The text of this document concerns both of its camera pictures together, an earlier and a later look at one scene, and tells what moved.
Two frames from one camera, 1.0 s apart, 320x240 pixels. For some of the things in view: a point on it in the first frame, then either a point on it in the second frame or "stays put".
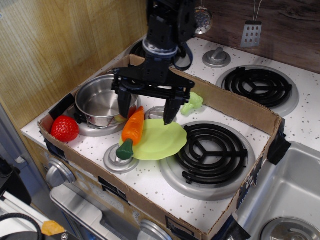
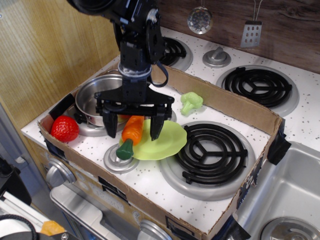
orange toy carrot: x=131 y=132 stays put
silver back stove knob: x=218 y=58 stays put
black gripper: x=155 y=77 -> x=135 y=97
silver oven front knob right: x=150 y=230 stays put
